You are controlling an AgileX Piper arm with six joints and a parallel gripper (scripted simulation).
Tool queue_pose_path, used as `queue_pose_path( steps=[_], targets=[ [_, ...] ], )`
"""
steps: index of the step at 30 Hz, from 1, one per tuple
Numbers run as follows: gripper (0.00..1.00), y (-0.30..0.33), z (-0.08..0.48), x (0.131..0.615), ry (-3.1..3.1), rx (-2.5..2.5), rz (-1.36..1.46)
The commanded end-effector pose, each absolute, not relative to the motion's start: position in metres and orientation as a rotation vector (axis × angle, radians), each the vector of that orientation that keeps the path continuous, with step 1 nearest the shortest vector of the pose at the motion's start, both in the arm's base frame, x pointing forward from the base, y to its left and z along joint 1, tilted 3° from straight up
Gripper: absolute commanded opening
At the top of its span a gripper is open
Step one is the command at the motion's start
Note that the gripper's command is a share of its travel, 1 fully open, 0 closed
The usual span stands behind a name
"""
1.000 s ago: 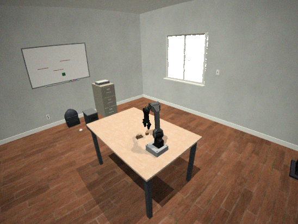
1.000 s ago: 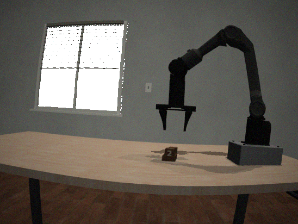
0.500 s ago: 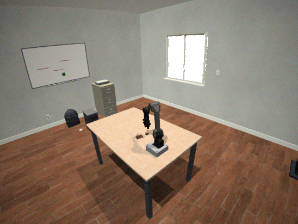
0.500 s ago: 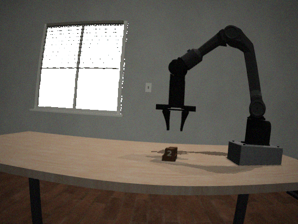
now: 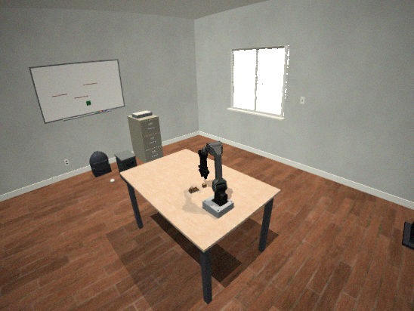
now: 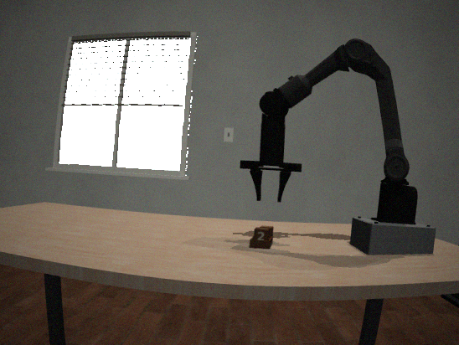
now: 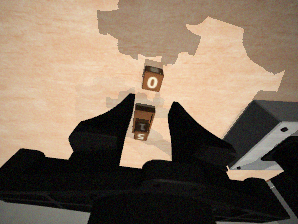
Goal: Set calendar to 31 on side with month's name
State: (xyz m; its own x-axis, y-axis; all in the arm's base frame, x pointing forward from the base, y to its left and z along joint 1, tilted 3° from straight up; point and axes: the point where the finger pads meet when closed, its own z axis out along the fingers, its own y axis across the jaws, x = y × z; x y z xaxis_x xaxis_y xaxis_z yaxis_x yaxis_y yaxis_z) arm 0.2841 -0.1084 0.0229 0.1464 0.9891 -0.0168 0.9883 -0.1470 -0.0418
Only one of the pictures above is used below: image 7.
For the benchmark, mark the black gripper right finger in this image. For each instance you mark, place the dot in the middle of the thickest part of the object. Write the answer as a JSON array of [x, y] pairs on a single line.
[[192, 143]]

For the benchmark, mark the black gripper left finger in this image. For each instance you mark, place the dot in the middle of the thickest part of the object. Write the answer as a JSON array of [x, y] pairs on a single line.
[[97, 143]]

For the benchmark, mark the brown wooden tray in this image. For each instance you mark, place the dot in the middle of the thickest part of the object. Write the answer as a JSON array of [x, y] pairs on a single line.
[[143, 114]]

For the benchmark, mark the brown number cube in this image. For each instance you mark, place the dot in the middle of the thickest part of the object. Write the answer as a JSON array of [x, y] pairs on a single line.
[[141, 131], [152, 79]]

